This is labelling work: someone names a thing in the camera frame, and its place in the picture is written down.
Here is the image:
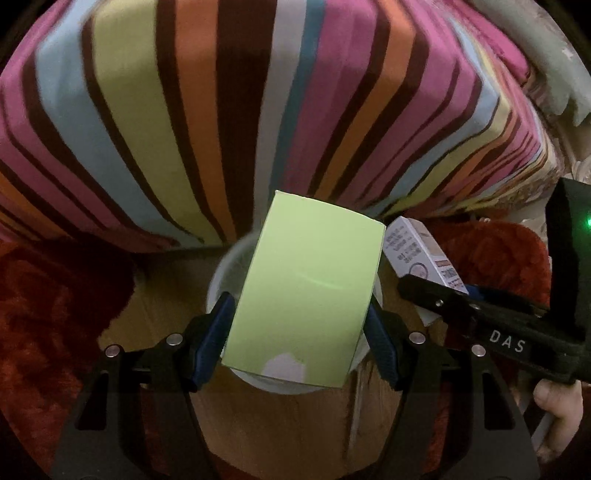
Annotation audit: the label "green plush pillow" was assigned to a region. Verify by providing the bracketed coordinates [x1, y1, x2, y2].
[471, 0, 591, 128]

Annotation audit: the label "red shaggy rug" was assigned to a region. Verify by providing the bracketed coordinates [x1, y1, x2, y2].
[0, 220, 553, 480]

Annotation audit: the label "white mesh wastebasket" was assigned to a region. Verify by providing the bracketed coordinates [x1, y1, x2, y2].
[206, 235, 385, 396]

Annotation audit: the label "person's right hand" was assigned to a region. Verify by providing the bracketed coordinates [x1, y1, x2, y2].
[533, 381, 585, 459]

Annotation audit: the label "pink pillow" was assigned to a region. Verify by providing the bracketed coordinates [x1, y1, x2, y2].
[462, 9, 530, 86]

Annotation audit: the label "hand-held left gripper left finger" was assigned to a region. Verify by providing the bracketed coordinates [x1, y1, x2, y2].
[48, 291, 237, 480]

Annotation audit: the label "large green tissue box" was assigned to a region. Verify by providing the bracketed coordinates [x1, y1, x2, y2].
[221, 190, 387, 388]

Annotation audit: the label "white printed box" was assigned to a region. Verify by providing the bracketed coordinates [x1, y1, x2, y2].
[382, 217, 471, 328]

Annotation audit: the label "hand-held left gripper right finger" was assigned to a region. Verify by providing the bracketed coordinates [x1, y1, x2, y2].
[365, 301, 541, 480]

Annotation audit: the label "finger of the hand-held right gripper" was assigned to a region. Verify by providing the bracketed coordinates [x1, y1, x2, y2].
[397, 272, 491, 343]
[466, 285, 544, 318]

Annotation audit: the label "striped bed sheet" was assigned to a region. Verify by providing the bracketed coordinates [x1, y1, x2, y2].
[0, 0, 559, 254]

